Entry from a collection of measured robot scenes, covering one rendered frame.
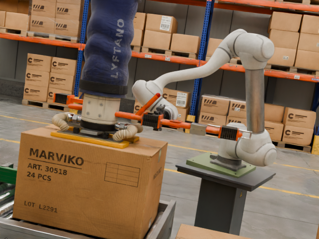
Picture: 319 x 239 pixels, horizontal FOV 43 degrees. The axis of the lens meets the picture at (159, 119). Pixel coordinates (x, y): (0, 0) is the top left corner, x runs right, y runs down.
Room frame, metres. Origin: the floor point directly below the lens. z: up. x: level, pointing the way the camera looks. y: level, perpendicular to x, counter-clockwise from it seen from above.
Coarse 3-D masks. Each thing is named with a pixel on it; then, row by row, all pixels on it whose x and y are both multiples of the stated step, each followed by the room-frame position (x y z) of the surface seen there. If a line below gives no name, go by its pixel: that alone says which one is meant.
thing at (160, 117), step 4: (144, 112) 1.84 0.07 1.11; (148, 112) 1.90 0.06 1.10; (144, 116) 1.81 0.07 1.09; (148, 116) 1.81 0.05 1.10; (152, 116) 1.81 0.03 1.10; (156, 116) 1.80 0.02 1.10; (160, 116) 1.81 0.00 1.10; (144, 120) 1.82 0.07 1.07; (148, 120) 1.82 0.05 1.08; (152, 120) 1.81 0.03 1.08; (156, 120) 1.81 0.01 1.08; (144, 124) 1.81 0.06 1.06; (148, 124) 1.81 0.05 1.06; (152, 124) 1.80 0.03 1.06; (156, 124) 1.80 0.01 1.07; (160, 124) 1.85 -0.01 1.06
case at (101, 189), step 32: (32, 160) 1.77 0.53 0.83; (64, 160) 1.74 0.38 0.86; (96, 160) 1.71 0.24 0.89; (128, 160) 1.69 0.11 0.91; (160, 160) 1.91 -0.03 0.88; (32, 192) 1.76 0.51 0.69; (64, 192) 1.74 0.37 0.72; (96, 192) 1.71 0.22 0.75; (128, 192) 1.69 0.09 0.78; (64, 224) 1.73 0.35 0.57; (96, 224) 1.71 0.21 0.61; (128, 224) 1.68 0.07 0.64
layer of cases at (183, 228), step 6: (180, 228) 1.96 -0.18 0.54; (186, 228) 1.97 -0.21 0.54; (192, 228) 1.98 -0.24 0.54; (198, 228) 2.00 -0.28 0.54; (180, 234) 1.88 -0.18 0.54; (186, 234) 1.89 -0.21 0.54; (192, 234) 1.90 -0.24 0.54; (198, 234) 1.92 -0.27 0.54; (204, 234) 1.93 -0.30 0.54; (210, 234) 1.94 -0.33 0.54; (216, 234) 1.95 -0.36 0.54; (222, 234) 1.96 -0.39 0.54; (228, 234) 1.97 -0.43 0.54
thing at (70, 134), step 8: (56, 136) 1.78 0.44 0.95; (64, 136) 1.77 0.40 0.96; (72, 136) 1.77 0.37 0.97; (80, 136) 1.78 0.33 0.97; (88, 136) 1.78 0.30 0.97; (96, 136) 1.81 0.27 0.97; (104, 136) 1.78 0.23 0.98; (104, 144) 1.74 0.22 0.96; (112, 144) 1.73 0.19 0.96; (120, 144) 1.73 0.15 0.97; (128, 144) 1.81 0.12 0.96
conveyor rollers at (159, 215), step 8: (0, 184) 2.32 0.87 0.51; (8, 184) 2.24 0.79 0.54; (0, 192) 2.15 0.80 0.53; (8, 192) 2.10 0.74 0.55; (0, 200) 2.00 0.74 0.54; (8, 200) 2.07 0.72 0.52; (0, 208) 1.87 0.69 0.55; (8, 208) 1.91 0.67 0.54; (0, 216) 1.84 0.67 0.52; (8, 216) 1.79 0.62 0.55; (160, 216) 2.07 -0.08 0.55; (152, 224) 1.95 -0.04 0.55; (72, 232) 1.78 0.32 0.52
